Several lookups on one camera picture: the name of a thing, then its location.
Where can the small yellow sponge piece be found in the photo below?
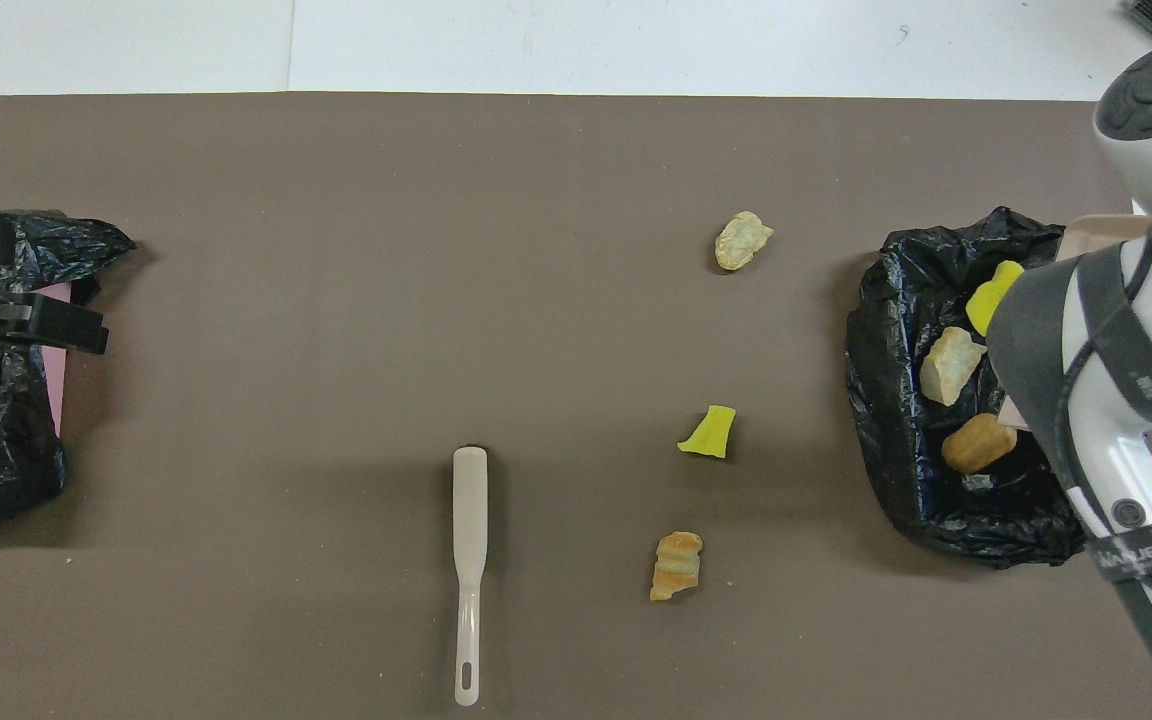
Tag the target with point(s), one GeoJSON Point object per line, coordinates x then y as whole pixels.
{"type": "Point", "coordinates": [991, 300]}

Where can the pale stone-like chunk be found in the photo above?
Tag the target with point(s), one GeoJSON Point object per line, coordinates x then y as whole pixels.
{"type": "Point", "coordinates": [951, 365]}

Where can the open black trash bag bin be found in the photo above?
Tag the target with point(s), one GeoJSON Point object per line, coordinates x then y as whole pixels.
{"type": "Point", "coordinates": [896, 450]}

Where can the beige plastic dustpan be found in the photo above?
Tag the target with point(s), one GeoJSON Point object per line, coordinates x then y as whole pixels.
{"type": "Point", "coordinates": [1096, 235]}

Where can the beige hand brush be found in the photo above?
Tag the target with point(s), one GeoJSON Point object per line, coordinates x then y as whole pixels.
{"type": "Point", "coordinates": [470, 500]}

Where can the brown bread nugget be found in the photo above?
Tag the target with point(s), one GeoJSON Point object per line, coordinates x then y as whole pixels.
{"type": "Point", "coordinates": [978, 445]}

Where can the brown table mat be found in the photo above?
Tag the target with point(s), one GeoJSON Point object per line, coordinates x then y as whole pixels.
{"type": "Point", "coordinates": [336, 150]}

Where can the pink bin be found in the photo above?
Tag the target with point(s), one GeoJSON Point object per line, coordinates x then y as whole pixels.
{"type": "Point", "coordinates": [56, 390]}

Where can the orange striped croissant piece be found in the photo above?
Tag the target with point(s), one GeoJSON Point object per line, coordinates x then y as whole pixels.
{"type": "Point", "coordinates": [677, 565]}

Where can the pale yellow crumbly chunk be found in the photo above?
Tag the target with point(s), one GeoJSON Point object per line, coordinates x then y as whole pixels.
{"type": "Point", "coordinates": [742, 240]}

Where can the yellow sponge wedge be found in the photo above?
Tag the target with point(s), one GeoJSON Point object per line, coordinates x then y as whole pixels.
{"type": "Point", "coordinates": [711, 432]}

